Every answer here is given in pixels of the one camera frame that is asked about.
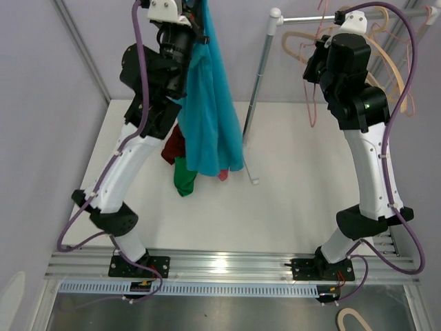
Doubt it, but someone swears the pink wire hanger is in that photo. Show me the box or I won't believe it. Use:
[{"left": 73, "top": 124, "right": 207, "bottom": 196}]
[
  {"left": 298, "top": 0, "right": 331, "bottom": 128},
  {"left": 373, "top": 3, "right": 440, "bottom": 100}
]

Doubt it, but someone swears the teal t shirt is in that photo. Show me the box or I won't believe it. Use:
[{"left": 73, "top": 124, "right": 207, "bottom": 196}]
[{"left": 178, "top": 1, "right": 244, "bottom": 177}]

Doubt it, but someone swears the maroon t shirt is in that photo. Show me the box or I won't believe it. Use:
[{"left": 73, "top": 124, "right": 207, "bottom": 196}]
[{"left": 161, "top": 124, "right": 185, "bottom": 165}]

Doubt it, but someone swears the green t shirt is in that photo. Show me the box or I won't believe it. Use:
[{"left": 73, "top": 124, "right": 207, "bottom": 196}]
[{"left": 174, "top": 157, "right": 198, "bottom": 197}]

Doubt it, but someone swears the pink t shirt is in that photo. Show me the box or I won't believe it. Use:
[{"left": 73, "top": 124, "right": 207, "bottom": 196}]
[{"left": 217, "top": 169, "right": 229, "bottom": 181}]

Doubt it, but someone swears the beige hanger with green shirt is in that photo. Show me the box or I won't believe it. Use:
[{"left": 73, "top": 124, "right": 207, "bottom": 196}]
[{"left": 339, "top": 6, "right": 389, "bottom": 37}]

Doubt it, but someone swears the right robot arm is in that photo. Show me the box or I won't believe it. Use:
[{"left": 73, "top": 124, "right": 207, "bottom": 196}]
[{"left": 303, "top": 33, "right": 414, "bottom": 279}]

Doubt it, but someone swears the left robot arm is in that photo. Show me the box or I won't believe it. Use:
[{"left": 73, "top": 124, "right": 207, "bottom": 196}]
[{"left": 72, "top": 12, "right": 209, "bottom": 277}]

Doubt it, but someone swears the beige hanger on floor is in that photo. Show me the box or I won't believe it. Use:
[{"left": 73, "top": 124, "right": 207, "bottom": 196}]
[{"left": 336, "top": 308, "right": 373, "bottom": 331}]

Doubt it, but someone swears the metal clothes rack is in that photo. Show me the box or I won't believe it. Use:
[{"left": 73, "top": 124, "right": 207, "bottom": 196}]
[{"left": 240, "top": 6, "right": 441, "bottom": 185}]

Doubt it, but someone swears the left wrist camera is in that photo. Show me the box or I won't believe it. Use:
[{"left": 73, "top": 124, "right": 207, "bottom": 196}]
[{"left": 141, "top": 0, "right": 191, "bottom": 26}]

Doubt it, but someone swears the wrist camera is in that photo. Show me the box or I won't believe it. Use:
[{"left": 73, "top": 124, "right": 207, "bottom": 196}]
[
  {"left": 141, "top": 0, "right": 191, "bottom": 26},
  {"left": 334, "top": 10, "right": 367, "bottom": 35}
]

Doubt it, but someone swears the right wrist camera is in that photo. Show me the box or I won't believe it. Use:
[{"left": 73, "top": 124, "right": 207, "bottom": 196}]
[{"left": 334, "top": 10, "right": 367, "bottom": 35}]

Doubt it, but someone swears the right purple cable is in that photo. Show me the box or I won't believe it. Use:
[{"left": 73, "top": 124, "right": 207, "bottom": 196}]
[{"left": 336, "top": 1, "right": 427, "bottom": 306}]

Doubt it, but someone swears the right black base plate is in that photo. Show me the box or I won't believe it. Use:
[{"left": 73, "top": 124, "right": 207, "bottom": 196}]
[{"left": 285, "top": 258, "right": 355, "bottom": 281}]

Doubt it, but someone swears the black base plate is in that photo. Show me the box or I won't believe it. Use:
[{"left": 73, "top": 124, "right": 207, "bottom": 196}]
[
  {"left": 108, "top": 255, "right": 170, "bottom": 279},
  {"left": 285, "top": 258, "right": 355, "bottom": 281}
]

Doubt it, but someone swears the aluminium mounting rail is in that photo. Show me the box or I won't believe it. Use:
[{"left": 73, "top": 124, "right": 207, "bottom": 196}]
[{"left": 44, "top": 248, "right": 420, "bottom": 285}]

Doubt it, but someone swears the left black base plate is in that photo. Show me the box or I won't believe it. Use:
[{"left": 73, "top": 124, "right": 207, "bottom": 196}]
[{"left": 108, "top": 255, "right": 170, "bottom": 279}]

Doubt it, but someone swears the white slotted cable duct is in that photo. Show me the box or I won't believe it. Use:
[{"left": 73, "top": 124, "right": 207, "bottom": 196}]
[{"left": 58, "top": 281, "right": 319, "bottom": 298}]

